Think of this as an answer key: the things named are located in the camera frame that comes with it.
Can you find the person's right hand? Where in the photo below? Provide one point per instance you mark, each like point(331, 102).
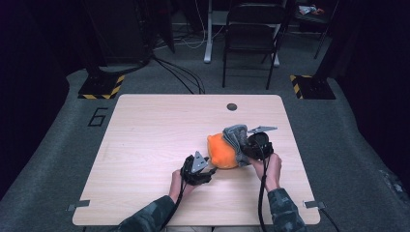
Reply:
point(273, 170)

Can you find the dark side table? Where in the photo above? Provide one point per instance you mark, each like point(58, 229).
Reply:
point(312, 22)

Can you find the black table grommet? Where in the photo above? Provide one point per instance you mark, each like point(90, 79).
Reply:
point(231, 107)

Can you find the white desk frame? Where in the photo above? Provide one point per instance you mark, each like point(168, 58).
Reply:
point(209, 38)

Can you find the black folding chair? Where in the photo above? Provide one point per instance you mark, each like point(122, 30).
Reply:
point(254, 13)

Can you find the person's left hand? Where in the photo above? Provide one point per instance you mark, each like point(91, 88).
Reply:
point(176, 187)

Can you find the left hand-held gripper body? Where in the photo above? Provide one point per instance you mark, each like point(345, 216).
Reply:
point(195, 175)

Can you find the black stand striped base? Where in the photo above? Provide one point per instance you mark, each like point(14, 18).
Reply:
point(100, 87)
point(316, 88)

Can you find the black cabinet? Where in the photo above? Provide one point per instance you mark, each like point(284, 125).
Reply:
point(119, 32)

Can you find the orange pillow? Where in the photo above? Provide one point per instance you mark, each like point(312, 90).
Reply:
point(220, 153)

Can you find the dark curtain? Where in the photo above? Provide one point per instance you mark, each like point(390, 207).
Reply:
point(380, 96)
point(32, 96)

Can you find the grey table bracket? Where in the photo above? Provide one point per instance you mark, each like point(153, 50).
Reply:
point(314, 204)
point(79, 204)

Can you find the small colourful object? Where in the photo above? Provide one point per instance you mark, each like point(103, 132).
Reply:
point(309, 9)

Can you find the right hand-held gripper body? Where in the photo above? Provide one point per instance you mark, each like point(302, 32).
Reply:
point(257, 146)

